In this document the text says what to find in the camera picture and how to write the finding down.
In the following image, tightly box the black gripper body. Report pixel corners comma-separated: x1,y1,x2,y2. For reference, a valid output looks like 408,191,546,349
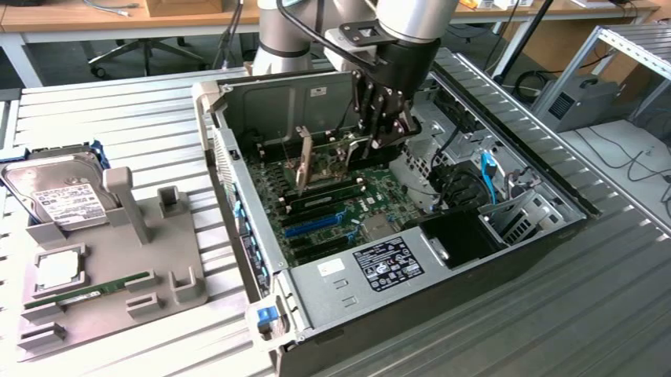
360,37,443,98

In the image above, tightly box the graphics card with metal bracket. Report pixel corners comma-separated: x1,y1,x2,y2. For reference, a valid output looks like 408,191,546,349
292,124,408,197

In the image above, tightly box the silver perforated drive cage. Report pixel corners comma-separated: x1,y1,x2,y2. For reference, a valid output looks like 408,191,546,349
390,64,504,197

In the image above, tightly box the green motherboard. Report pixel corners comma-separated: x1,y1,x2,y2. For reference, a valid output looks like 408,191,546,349
246,131,439,268

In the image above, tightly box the CPU socket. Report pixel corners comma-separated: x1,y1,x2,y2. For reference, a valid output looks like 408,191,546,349
306,170,354,192

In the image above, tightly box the black slanted pole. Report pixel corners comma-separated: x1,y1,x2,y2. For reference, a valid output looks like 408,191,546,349
491,0,556,86

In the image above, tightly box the dark RAM stick with label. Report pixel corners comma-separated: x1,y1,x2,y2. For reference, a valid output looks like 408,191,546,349
282,183,366,211

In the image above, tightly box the grey chipset heat sink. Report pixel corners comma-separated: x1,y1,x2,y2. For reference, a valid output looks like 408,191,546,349
360,217,399,241

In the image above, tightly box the black expansion slot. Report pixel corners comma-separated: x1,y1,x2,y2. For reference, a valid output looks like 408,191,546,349
288,234,347,252
292,246,354,265
280,206,340,227

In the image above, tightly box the blue expansion slot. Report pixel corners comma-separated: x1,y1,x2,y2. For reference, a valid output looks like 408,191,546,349
282,217,343,237

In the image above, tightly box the black plastic shroud box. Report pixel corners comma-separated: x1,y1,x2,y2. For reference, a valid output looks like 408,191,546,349
400,207,510,270

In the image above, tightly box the silver disk bay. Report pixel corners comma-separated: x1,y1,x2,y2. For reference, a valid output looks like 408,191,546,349
479,188,575,247

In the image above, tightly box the grey computer tower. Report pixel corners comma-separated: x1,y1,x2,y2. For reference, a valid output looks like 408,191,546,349
544,73,639,134

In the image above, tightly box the brown cardboard box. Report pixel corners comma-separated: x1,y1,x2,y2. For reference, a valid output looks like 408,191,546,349
144,0,228,19

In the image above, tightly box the office chair base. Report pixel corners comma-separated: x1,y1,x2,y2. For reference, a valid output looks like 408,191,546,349
85,37,208,78

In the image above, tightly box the silver power supply unit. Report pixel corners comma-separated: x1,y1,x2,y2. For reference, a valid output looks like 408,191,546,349
287,226,454,342

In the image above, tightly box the open black PC case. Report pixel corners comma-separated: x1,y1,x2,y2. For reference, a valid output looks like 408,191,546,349
191,46,604,377

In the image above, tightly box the blue plastic disk carrier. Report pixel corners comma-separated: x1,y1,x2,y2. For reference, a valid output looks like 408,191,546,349
0,139,110,170

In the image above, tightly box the blue case latch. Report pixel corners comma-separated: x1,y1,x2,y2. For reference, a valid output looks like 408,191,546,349
254,305,279,328

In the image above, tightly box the grey parts rack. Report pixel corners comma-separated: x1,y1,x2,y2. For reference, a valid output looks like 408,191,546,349
13,167,212,364

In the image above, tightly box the silver hard disk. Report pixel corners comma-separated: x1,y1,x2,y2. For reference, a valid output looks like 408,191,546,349
0,153,120,233

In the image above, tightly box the green RAM stick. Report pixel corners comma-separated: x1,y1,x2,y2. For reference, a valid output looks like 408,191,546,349
23,273,151,311

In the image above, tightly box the silver CPU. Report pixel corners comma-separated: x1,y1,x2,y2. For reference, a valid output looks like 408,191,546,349
33,254,85,292

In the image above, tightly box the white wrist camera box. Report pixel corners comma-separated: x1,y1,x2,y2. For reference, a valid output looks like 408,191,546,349
323,22,398,68

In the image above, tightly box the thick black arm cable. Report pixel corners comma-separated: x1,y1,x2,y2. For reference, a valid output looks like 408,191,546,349
276,0,390,71

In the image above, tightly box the black wire bundle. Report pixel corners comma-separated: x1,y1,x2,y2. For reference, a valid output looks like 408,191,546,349
427,159,488,215

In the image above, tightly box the blue wire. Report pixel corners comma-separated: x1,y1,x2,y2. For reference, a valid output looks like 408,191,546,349
479,150,499,206

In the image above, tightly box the hanging grey cable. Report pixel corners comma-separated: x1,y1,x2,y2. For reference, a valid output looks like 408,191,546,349
212,0,247,71

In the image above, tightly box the wooden desk with white frame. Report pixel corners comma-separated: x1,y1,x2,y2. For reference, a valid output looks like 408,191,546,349
450,0,662,79
0,0,263,90

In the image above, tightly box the aluminium profile frame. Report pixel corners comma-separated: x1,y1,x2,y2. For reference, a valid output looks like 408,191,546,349
528,23,671,123

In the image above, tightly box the thin black cable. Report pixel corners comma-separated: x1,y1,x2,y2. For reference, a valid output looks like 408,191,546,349
574,125,671,184

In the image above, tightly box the grey cable with plug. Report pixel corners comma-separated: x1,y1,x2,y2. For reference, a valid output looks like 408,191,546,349
83,0,142,17

